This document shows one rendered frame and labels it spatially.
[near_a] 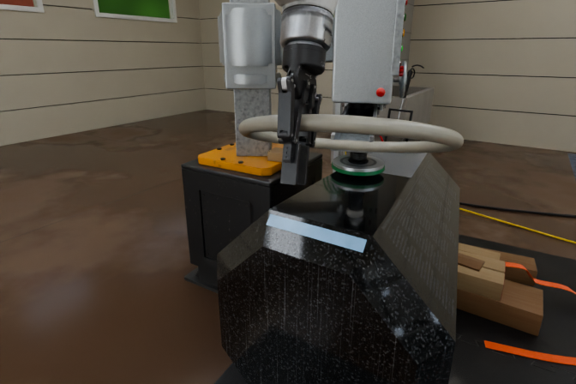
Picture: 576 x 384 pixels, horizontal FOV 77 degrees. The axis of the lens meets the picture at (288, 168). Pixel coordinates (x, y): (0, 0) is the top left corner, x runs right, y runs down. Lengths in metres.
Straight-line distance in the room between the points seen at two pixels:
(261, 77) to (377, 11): 0.74
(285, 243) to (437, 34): 5.51
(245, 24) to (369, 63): 0.73
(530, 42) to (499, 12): 0.59
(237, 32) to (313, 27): 1.27
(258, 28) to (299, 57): 1.26
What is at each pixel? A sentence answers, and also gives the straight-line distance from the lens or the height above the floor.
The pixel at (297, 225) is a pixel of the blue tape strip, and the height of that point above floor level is 0.83.
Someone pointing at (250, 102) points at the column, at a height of 1.08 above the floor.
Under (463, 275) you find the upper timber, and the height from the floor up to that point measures 0.22.
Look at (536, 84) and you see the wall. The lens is 6.23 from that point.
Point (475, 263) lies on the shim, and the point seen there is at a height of 0.25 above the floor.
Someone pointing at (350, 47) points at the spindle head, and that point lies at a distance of 1.39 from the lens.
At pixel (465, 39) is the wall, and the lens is 6.28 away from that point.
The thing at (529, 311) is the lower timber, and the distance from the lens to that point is 2.23.
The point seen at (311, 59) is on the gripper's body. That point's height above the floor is 1.33.
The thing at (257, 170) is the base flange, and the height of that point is 0.77.
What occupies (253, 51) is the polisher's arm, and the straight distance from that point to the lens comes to 1.87.
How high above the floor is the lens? 1.34
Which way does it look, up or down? 18 degrees down
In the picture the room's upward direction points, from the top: straight up
